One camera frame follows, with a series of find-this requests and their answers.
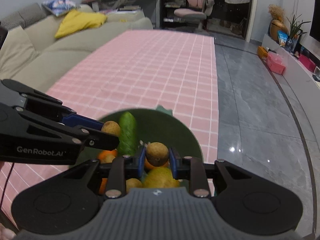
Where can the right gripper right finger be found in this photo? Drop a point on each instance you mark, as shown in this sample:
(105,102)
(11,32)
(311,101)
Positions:
(193,169)

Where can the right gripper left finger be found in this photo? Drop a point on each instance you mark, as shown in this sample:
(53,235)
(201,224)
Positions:
(92,178)

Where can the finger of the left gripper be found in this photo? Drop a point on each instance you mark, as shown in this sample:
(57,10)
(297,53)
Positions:
(90,135)
(73,120)

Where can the orange mandarin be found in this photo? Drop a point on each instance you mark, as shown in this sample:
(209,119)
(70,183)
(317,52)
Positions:
(101,155)
(148,166)

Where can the green cucumber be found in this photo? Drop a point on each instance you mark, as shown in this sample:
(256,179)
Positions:
(128,141)

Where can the green bowl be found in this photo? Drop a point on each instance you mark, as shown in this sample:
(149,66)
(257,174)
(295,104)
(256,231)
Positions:
(156,126)

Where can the yellow lemon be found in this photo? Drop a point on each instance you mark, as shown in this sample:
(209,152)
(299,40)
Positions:
(160,177)

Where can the pink checkered tablecloth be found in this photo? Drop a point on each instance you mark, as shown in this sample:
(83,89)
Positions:
(138,68)

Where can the beige sofa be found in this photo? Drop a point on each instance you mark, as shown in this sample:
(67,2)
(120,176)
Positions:
(33,56)

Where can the yellow cushion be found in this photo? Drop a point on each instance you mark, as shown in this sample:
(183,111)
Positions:
(76,21)

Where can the blue patterned cushion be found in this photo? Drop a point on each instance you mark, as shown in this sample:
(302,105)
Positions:
(60,7)

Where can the pink box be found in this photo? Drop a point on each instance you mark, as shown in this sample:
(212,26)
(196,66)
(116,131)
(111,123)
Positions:
(275,63)

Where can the orange box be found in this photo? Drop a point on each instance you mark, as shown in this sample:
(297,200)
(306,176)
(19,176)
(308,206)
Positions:
(262,52)

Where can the magenta box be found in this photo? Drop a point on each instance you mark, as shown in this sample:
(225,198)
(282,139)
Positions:
(307,63)

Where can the blue snack bag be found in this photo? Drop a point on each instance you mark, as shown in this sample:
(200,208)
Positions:
(282,38)

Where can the golden vase with dried flowers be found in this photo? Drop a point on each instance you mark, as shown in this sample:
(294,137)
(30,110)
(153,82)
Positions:
(277,22)

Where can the pink office chair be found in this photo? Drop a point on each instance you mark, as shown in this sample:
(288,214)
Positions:
(197,10)

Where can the green potted plant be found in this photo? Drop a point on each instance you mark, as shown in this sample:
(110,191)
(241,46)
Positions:
(295,30)

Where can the black television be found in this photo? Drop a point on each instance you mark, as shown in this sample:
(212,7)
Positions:
(315,26)

